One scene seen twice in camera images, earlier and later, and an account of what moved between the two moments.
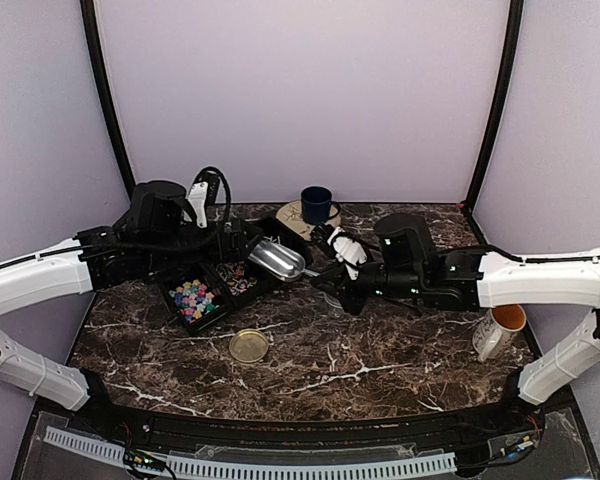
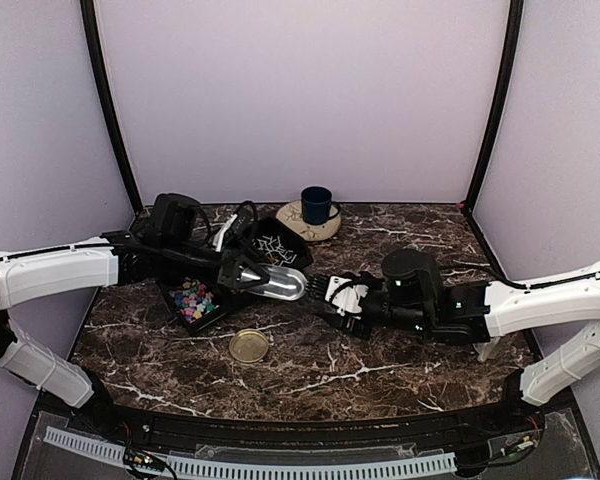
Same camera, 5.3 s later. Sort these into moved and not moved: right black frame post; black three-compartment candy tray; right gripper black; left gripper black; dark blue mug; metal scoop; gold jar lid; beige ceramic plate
Moved: right gripper black; left gripper black; metal scoop
Not moved: dark blue mug; black three-compartment candy tray; beige ceramic plate; right black frame post; gold jar lid
